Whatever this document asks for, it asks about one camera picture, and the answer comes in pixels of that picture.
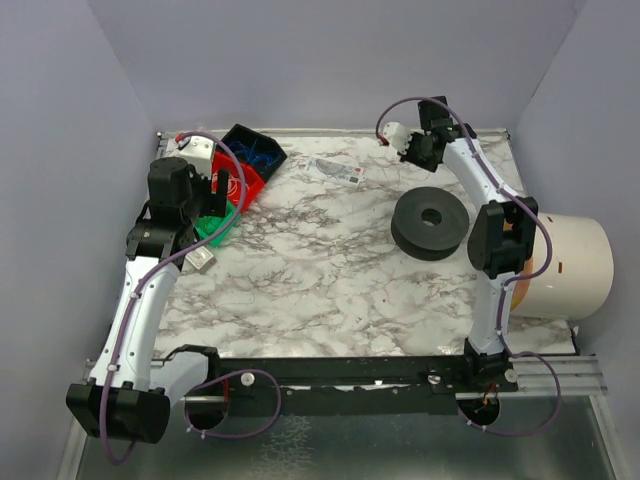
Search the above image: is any black cable spool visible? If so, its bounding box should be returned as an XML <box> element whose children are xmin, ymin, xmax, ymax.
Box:
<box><xmin>391</xmin><ymin>187</ymin><xmax>470</xmax><ymax>261</ymax></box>

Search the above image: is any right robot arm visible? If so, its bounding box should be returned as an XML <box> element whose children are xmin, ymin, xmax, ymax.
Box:
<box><xmin>383</xmin><ymin>97</ymin><xmax>538</xmax><ymax>383</ymax></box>

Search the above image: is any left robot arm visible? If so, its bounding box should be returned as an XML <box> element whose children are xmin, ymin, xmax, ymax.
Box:
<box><xmin>66</xmin><ymin>157</ymin><xmax>214</xmax><ymax>444</ymax></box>

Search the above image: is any green storage bin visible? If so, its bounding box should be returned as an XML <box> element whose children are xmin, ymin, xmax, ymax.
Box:
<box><xmin>195</xmin><ymin>201</ymin><xmax>239</xmax><ymax>248</ymax></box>

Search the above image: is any red storage bin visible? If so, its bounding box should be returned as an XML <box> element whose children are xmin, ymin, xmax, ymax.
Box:
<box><xmin>211</xmin><ymin>152</ymin><xmax>265</xmax><ymax>213</ymax></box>

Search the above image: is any flat printed packet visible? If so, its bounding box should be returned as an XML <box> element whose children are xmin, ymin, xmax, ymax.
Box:
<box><xmin>303</xmin><ymin>157</ymin><xmax>363</xmax><ymax>188</ymax></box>

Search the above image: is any black storage bin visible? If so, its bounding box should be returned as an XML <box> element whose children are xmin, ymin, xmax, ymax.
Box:
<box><xmin>222</xmin><ymin>124</ymin><xmax>287</xmax><ymax>183</ymax></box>

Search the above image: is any white cylindrical container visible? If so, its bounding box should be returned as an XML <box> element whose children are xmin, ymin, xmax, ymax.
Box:
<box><xmin>511</xmin><ymin>213</ymin><xmax>614</xmax><ymax>320</ymax></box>

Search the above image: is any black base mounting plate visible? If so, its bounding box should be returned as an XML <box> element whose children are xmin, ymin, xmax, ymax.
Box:
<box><xmin>167</xmin><ymin>345</ymin><xmax>518</xmax><ymax>417</ymax></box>

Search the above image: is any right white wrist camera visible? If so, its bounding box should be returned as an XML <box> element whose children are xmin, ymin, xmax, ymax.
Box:
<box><xmin>382</xmin><ymin>122</ymin><xmax>413</xmax><ymax>155</ymax></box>

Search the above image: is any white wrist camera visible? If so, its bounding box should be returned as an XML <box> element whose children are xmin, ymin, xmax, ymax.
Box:
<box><xmin>382</xmin><ymin>122</ymin><xmax>413</xmax><ymax>155</ymax></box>
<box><xmin>177</xmin><ymin>136</ymin><xmax>216</xmax><ymax>179</ymax></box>

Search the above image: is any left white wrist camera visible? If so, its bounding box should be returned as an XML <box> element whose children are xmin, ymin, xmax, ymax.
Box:
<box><xmin>177</xmin><ymin>136</ymin><xmax>216</xmax><ymax>179</ymax></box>

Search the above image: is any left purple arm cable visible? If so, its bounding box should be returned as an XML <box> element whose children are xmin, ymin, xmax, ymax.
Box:
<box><xmin>98</xmin><ymin>130</ymin><xmax>283</xmax><ymax>466</ymax></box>

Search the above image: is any white cable bundle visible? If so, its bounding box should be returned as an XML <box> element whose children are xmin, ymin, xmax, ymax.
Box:
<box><xmin>212</xmin><ymin>169</ymin><xmax>251</xmax><ymax>197</ymax></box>

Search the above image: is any aluminium table edge rail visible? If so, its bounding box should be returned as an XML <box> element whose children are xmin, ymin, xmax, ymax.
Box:
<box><xmin>156</xmin><ymin>127</ymin><xmax>509</xmax><ymax>139</ymax></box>

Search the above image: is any blue cable bundle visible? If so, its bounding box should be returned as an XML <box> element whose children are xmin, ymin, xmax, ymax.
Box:
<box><xmin>223</xmin><ymin>139</ymin><xmax>281</xmax><ymax>169</ymax></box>

